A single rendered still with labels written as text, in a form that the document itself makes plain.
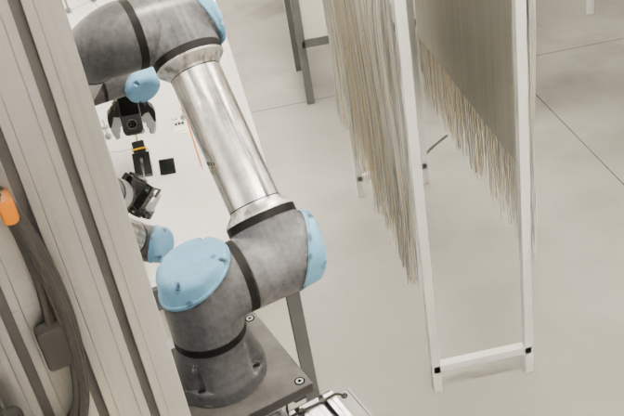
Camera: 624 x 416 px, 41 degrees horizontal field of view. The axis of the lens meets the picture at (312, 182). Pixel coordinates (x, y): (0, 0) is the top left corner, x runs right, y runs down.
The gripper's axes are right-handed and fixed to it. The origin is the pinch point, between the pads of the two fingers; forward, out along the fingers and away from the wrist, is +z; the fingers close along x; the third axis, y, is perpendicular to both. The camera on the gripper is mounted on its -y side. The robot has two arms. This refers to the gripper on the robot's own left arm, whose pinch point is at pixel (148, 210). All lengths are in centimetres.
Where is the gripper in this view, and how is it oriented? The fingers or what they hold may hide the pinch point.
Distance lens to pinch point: 208.0
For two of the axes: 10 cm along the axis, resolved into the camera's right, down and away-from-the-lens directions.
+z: 1.9, 1.1, 9.7
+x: -8.2, -5.3, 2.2
